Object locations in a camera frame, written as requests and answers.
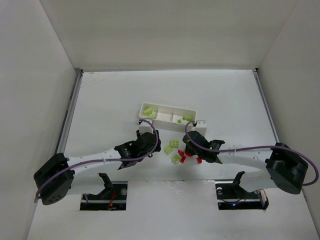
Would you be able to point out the green 2x2 lego studs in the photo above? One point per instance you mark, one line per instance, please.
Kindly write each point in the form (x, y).
(174, 144)

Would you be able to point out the red round lego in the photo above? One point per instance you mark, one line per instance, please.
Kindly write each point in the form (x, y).
(188, 154)

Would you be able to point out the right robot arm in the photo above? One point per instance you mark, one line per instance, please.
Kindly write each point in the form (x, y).
(276, 167)

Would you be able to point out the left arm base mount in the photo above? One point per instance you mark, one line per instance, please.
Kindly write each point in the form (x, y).
(113, 196)

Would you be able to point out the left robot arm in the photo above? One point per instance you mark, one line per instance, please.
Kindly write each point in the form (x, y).
(56, 178)

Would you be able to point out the red lego block right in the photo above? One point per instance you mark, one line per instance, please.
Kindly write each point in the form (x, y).
(199, 160)

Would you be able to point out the green square lego lower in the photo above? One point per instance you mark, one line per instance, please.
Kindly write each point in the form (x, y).
(176, 159)

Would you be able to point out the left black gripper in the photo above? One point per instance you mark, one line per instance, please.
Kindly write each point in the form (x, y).
(155, 143)

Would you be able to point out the white three-compartment tray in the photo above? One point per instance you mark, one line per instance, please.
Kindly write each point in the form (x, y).
(167, 116)

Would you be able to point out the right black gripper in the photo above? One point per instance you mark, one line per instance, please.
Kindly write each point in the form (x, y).
(188, 144)

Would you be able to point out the red lego wedge middle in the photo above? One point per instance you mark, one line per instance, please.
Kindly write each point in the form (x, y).
(183, 158)

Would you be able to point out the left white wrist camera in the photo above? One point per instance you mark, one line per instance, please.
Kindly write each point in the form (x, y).
(145, 126)

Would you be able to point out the green 2x3 lego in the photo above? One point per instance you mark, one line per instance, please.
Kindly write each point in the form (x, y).
(152, 116)
(148, 111)

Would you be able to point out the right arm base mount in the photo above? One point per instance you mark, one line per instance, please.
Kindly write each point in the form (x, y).
(230, 196)

